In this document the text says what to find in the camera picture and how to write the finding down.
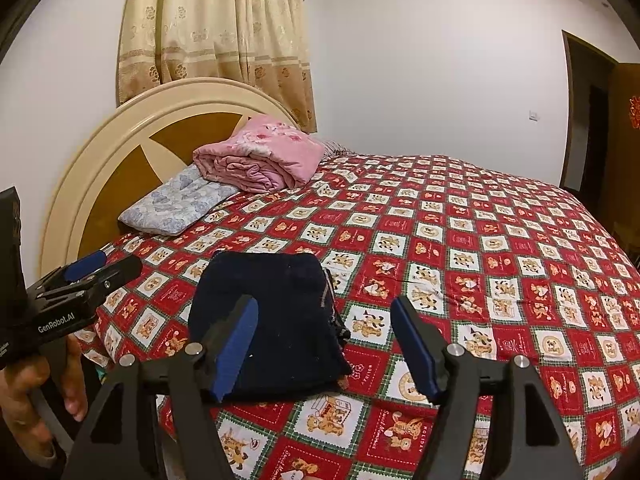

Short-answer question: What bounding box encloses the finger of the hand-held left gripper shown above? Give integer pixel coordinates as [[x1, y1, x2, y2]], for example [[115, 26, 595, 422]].
[[94, 254, 144, 292], [63, 251, 108, 284]]

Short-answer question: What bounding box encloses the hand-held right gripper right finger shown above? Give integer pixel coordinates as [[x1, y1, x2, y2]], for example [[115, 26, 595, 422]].
[[390, 295, 587, 480]]

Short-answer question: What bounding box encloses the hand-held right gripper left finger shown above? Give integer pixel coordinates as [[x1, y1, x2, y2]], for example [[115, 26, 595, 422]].
[[60, 293, 261, 480]]

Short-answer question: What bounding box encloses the navy patterned knit sweater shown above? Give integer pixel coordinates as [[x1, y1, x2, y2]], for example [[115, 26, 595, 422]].
[[187, 251, 354, 404]]

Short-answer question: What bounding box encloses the person's left hand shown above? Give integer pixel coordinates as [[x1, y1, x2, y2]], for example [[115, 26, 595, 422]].
[[0, 334, 89, 457]]

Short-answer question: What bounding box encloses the grey floral pillow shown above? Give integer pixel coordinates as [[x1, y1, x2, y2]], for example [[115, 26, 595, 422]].
[[117, 163, 239, 237]]

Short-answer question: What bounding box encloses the red bear-print bedspread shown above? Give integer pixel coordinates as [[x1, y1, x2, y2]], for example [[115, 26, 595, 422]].
[[75, 153, 640, 480]]

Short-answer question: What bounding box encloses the folded pink quilt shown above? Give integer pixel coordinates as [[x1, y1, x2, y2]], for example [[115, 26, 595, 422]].
[[192, 113, 326, 194]]

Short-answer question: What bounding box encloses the grey striped cloth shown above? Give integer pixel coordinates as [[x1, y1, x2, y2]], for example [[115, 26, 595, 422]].
[[319, 139, 359, 159]]

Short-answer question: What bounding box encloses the beige patterned curtain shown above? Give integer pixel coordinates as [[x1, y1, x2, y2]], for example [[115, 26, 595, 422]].
[[115, 0, 319, 135]]

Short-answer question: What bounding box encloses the brown wooden door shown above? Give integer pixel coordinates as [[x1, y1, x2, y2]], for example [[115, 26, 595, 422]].
[[607, 59, 640, 242]]

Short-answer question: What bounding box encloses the cream wooden bed frame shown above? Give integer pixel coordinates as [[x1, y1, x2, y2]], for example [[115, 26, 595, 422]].
[[38, 77, 301, 282]]

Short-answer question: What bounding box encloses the dark wooden door frame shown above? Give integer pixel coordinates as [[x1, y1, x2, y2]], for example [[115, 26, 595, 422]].
[[559, 29, 621, 197]]

